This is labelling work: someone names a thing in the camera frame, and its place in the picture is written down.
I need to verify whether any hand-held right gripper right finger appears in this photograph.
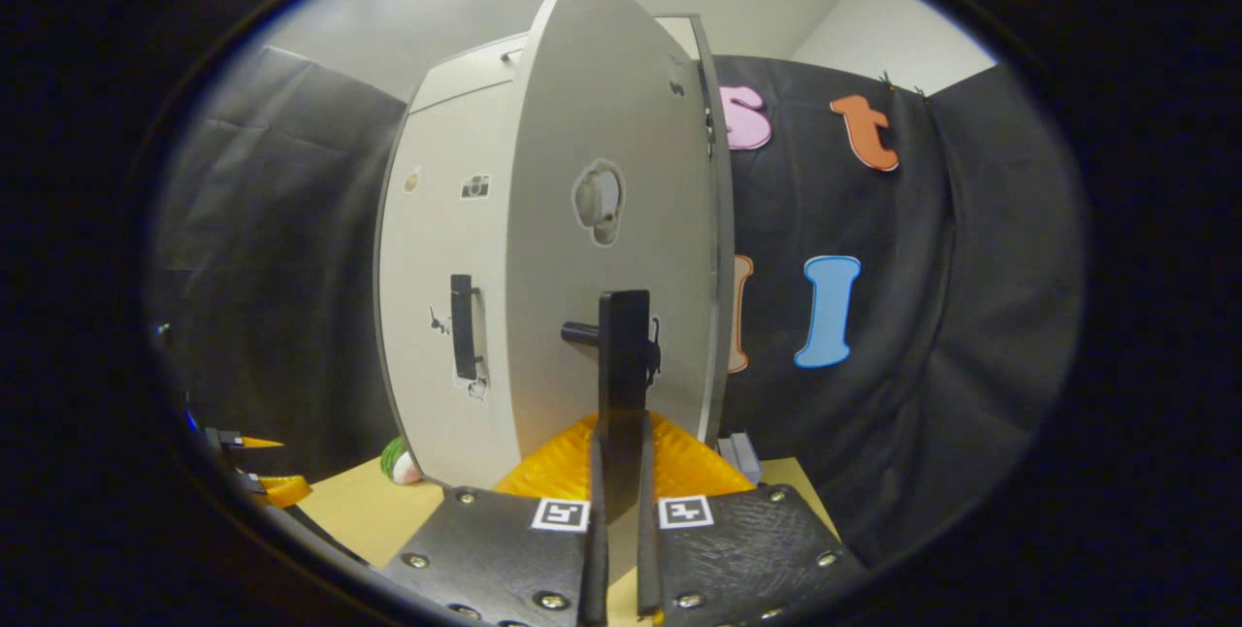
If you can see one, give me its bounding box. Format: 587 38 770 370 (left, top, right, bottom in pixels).
636 411 869 627

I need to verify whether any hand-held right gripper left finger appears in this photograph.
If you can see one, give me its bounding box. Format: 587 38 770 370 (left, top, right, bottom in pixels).
378 413 608 627

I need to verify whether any black door handle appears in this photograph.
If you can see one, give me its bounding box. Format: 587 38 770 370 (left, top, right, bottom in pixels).
450 274 479 381
561 290 661 523

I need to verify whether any beige cabinet door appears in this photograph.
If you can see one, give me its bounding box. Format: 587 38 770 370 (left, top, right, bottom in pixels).
376 88 517 490
505 0 724 461

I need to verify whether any beige double-door shoe cabinet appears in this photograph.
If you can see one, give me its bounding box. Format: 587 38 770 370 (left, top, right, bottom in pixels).
374 14 735 490

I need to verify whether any beige cabinet drawer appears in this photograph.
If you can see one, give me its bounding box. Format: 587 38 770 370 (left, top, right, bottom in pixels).
408 33 532 114

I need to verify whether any small grey flat object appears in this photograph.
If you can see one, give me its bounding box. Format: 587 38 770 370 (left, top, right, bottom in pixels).
718 432 765 485

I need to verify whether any black backdrop cloth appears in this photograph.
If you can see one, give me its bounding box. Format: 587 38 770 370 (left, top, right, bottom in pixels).
146 45 1086 570

